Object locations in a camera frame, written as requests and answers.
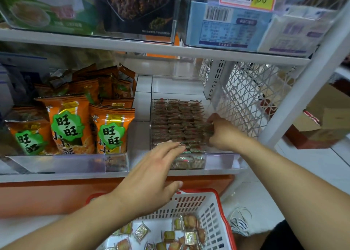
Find person's left hand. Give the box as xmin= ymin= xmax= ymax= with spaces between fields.
xmin=108 ymin=140 xmax=188 ymax=219

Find person's right hand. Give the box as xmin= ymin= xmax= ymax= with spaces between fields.
xmin=207 ymin=113 xmax=248 ymax=153

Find row of small snack packets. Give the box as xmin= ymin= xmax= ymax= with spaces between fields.
xmin=150 ymin=98 xmax=215 ymax=170

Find pile of small snack packets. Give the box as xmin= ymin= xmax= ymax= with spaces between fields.
xmin=103 ymin=213 xmax=207 ymax=250

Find white basket with red rim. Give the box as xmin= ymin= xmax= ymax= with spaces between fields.
xmin=85 ymin=188 xmax=237 ymax=250

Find white metal shelf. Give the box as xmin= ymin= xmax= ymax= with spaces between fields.
xmin=0 ymin=0 xmax=350 ymax=183

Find person's right forearm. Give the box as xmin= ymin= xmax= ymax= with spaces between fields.
xmin=236 ymin=138 xmax=350 ymax=250

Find clear plastic shelf front guard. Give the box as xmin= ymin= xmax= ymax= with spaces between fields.
xmin=0 ymin=153 xmax=131 ymax=176

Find person's right shoe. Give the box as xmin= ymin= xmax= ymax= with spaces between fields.
xmin=226 ymin=206 xmax=253 ymax=237

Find orange shelf base panel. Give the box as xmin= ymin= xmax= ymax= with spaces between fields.
xmin=0 ymin=175 xmax=236 ymax=218

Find person's right leg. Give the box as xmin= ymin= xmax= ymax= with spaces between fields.
xmin=236 ymin=231 xmax=271 ymax=250

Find person's black shorts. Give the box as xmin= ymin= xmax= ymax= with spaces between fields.
xmin=261 ymin=220 xmax=306 ymax=250

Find white perforated side panel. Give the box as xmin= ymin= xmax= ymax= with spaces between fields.
xmin=198 ymin=58 xmax=302 ymax=138

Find group of orange snack bags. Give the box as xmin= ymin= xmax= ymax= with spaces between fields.
xmin=4 ymin=64 xmax=137 ymax=156

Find brown cardboard box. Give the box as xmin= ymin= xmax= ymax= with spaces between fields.
xmin=284 ymin=83 xmax=350 ymax=149

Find blue product box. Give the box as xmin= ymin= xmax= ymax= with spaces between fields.
xmin=185 ymin=0 xmax=274 ymax=52

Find black product box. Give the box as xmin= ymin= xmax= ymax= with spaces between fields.
xmin=96 ymin=0 xmax=180 ymax=42

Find green white product box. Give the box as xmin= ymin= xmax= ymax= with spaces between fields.
xmin=0 ymin=0 xmax=100 ymax=36

